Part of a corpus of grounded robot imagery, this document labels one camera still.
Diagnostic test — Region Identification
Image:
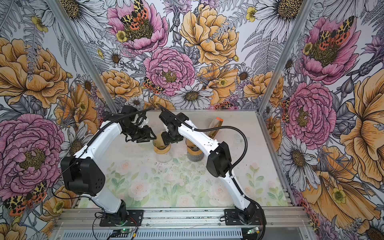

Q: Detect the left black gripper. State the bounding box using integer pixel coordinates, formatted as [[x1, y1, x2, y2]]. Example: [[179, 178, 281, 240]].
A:
[[121, 122, 156, 143]]

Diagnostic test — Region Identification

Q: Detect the clear glass flask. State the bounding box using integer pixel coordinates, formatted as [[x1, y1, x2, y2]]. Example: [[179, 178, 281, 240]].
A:
[[155, 153, 174, 164]]

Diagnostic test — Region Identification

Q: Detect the brown coffee filter stack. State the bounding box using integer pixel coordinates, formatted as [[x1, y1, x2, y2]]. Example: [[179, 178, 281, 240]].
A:
[[208, 117, 224, 139]]

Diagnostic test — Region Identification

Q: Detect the green glass dripper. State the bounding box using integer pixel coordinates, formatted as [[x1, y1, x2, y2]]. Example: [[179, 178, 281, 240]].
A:
[[152, 137, 166, 150]]

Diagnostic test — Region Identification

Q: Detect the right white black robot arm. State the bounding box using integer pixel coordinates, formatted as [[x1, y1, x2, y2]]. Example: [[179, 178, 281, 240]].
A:
[[159, 108, 258, 225]]

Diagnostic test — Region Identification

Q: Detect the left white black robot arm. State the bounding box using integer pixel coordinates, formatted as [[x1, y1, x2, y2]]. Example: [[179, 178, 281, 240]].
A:
[[61, 106, 156, 226]]

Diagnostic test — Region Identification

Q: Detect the left black corrugated cable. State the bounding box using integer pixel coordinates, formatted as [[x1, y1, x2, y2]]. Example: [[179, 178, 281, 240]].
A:
[[51, 106, 155, 200]]

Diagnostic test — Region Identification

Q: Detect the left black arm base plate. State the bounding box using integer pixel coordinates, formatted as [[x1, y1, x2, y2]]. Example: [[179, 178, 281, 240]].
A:
[[99, 210, 144, 227]]

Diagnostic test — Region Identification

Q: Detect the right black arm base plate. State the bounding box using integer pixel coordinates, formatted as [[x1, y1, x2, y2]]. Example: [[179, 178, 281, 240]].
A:
[[224, 208, 267, 226]]

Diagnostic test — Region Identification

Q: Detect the aluminium rail frame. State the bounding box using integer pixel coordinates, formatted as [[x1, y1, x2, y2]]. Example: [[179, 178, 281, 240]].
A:
[[54, 206, 310, 230]]

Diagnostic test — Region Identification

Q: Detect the white vented cable duct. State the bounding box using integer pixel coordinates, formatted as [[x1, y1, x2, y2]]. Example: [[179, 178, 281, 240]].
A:
[[57, 228, 243, 240]]

